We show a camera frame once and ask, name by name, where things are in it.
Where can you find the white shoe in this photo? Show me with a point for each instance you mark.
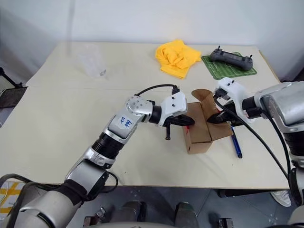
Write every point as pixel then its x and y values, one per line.
pixel 281 198

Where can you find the green soccer field mat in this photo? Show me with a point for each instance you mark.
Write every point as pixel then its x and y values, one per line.
pixel 225 71

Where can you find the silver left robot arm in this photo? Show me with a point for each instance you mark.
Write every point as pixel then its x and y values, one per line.
pixel 118 128

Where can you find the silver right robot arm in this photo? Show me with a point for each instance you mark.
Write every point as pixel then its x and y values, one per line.
pixel 280 104

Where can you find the blue pen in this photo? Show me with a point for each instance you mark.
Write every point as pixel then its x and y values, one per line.
pixel 236 142

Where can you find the white handwritten label sticker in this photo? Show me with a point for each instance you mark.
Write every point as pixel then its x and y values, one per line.
pixel 125 122

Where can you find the grey handheld controller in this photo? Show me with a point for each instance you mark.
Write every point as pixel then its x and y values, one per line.
pixel 231 58

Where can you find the dark rounded shape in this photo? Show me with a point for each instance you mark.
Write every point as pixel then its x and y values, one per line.
pixel 186 213
pixel 131 213

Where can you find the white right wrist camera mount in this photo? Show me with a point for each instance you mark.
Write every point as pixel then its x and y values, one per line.
pixel 234 89

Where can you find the brown cardboard box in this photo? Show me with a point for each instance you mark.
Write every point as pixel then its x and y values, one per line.
pixel 199 128

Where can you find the black metal stand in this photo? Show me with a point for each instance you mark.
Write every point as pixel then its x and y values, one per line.
pixel 9 95

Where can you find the clear plastic bag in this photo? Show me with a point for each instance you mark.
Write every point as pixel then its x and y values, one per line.
pixel 91 61

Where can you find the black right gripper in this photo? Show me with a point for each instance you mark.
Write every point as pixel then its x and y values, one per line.
pixel 231 116

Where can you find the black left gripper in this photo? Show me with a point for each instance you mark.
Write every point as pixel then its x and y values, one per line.
pixel 174 121

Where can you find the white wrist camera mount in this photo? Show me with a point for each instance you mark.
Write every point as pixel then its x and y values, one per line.
pixel 234 89
pixel 175 104

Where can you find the yellow cloth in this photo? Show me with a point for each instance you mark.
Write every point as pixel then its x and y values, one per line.
pixel 175 57

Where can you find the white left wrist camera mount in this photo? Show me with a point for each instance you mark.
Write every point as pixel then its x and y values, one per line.
pixel 175 104

